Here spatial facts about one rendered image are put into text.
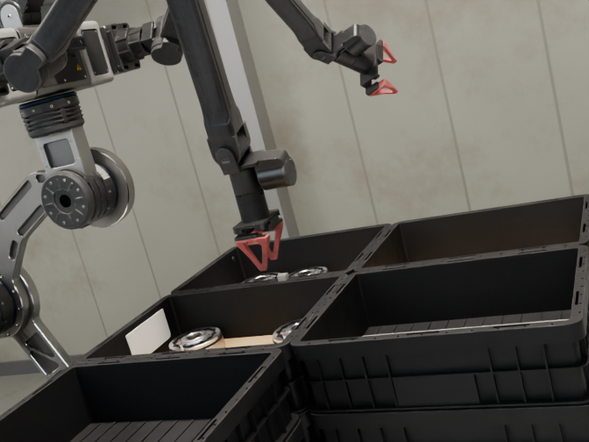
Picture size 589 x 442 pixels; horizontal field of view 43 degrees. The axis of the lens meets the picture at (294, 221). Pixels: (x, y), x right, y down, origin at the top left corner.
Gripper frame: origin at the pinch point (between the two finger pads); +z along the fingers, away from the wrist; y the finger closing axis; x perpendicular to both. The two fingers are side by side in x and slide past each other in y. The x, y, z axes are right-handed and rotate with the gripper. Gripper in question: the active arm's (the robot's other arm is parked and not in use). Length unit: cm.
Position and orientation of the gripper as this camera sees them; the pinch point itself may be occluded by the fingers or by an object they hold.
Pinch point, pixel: (267, 260)
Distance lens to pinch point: 148.8
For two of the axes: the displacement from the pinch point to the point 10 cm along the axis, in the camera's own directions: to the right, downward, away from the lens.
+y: 3.0, -3.0, 9.0
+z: 2.5, 9.4, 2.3
